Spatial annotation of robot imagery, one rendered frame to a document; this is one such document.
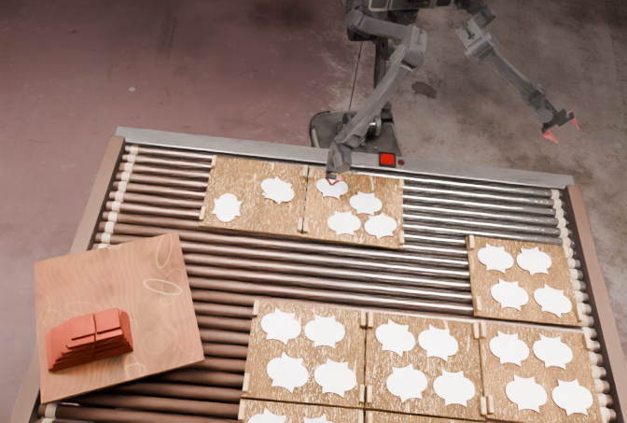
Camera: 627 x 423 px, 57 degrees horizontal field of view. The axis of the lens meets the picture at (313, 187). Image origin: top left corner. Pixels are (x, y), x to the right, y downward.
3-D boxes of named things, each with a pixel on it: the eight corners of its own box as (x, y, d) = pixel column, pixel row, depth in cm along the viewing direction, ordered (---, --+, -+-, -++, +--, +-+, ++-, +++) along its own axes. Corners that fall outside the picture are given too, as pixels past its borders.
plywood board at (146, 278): (35, 264, 203) (34, 261, 202) (177, 233, 215) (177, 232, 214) (42, 405, 176) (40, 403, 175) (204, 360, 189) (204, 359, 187)
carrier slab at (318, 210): (309, 169, 252) (309, 167, 250) (401, 180, 253) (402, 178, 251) (301, 238, 231) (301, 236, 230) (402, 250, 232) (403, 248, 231)
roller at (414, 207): (119, 175, 246) (118, 168, 242) (564, 222, 253) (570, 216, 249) (117, 184, 243) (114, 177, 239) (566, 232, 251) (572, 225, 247)
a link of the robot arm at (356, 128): (420, 52, 208) (399, 41, 201) (427, 60, 204) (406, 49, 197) (353, 143, 226) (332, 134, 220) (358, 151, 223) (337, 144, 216)
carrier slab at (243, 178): (214, 158, 250) (213, 156, 249) (307, 168, 252) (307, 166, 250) (199, 226, 230) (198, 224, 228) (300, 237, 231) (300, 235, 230)
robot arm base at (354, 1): (364, 10, 244) (369, -14, 234) (368, 22, 240) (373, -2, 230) (344, 11, 243) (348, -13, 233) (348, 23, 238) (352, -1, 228)
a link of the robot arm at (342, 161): (360, 134, 223) (343, 128, 218) (367, 158, 216) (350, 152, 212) (341, 152, 230) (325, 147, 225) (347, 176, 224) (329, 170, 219)
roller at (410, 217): (117, 184, 243) (114, 177, 239) (566, 232, 251) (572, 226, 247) (113, 194, 240) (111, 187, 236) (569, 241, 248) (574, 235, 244)
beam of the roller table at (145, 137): (119, 133, 261) (118, 125, 257) (566, 182, 269) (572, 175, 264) (115, 148, 256) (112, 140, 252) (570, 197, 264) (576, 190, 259)
